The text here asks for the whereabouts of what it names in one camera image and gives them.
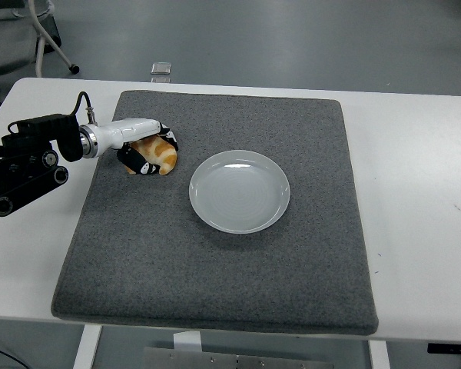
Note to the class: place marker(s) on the black control panel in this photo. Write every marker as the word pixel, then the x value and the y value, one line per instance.
pixel 451 348

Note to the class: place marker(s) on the white table leg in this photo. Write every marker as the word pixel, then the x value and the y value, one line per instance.
pixel 379 355
pixel 86 348

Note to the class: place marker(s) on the grey office chair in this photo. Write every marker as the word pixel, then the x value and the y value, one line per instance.
pixel 7 46

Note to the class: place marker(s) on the round white plate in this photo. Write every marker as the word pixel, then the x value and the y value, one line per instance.
pixel 238 192

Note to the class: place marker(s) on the golden croissant bread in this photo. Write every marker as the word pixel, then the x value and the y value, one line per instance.
pixel 163 153

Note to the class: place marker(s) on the grey metal plate with screws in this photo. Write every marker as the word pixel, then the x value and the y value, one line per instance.
pixel 234 361

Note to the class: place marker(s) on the grey felt mat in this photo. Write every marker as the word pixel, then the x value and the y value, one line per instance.
pixel 176 269

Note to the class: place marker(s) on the small clear plastic box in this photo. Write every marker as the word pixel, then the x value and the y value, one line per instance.
pixel 161 68
pixel 160 80

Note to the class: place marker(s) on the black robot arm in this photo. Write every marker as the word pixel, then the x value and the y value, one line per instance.
pixel 23 184

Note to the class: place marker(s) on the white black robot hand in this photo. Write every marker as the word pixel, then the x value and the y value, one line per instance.
pixel 127 130

